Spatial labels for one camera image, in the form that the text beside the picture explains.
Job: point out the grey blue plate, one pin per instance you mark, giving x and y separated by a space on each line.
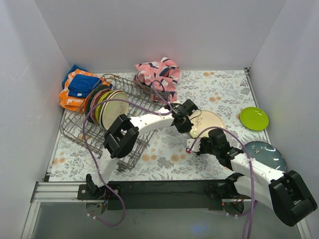
267 154

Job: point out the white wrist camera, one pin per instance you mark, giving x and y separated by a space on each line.
177 110
192 145

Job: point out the black base bar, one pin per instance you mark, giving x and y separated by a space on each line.
185 194

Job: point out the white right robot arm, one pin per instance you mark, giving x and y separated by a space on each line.
284 192

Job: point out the dark teal plate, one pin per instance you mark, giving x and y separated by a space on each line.
92 94

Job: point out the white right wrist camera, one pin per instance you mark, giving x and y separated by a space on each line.
192 145

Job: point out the grey wire dish rack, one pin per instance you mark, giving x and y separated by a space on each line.
139 104

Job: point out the pink patterned cloth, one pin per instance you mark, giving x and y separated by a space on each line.
163 74

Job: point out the olive green dotted plate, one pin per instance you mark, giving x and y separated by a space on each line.
98 108

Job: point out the pink dotted plate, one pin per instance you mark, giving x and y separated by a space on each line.
95 101

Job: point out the floral tablecloth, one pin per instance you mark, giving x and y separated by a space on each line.
162 155

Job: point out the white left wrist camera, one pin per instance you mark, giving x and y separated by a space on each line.
177 110

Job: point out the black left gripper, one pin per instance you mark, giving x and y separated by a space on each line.
186 122

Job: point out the lime green plate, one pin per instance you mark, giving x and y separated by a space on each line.
254 118

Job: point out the aluminium rail frame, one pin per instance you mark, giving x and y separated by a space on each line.
52 192

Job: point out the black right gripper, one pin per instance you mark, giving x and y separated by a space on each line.
202 146

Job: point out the orange and blue cloth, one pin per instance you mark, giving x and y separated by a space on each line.
77 85

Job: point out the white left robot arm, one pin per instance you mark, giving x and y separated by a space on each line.
121 136

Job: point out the cream and green plate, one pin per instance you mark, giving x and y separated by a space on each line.
202 119

